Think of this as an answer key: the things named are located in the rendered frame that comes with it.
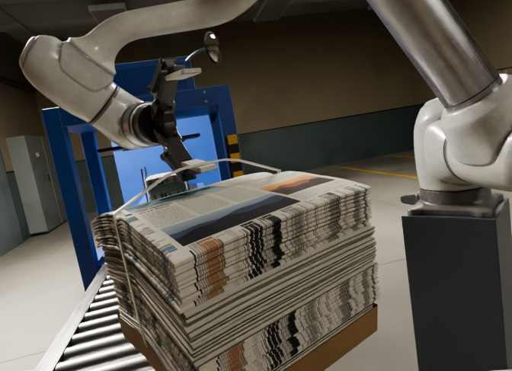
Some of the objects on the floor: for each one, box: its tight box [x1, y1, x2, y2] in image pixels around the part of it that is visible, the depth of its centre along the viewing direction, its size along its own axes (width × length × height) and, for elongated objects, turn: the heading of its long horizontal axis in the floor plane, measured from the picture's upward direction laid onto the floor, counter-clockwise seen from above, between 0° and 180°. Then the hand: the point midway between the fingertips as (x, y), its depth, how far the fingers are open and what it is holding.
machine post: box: [41, 107, 99, 292], centre depth 187 cm, size 9×9×155 cm
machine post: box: [215, 84, 245, 179], centre depth 204 cm, size 9×9×155 cm
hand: (196, 119), depth 52 cm, fingers open, 14 cm apart
